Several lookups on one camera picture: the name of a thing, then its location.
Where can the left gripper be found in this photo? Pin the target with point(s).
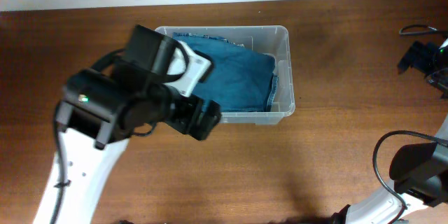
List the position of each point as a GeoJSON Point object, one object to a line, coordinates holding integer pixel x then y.
{"type": "Point", "coordinates": [201, 120]}

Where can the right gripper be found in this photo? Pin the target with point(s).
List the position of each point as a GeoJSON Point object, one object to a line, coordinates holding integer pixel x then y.
{"type": "Point", "coordinates": [416, 56]}

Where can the dark blue jeans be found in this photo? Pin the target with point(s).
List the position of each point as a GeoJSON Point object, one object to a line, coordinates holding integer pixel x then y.
{"type": "Point", "coordinates": [242, 80]}

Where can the clear plastic storage bin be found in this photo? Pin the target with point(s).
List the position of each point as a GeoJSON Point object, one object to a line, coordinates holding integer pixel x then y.
{"type": "Point", "coordinates": [271, 40]}

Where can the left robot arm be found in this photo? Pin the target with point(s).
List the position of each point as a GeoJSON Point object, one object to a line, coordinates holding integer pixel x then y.
{"type": "Point", "coordinates": [150, 81]}

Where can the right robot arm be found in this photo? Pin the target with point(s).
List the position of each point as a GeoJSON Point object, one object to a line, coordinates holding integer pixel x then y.
{"type": "Point", "coordinates": [418, 172]}

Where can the left white camera box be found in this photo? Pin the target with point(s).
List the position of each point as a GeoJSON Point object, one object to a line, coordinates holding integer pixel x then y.
{"type": "Point", "coordinates": [197, 71]}

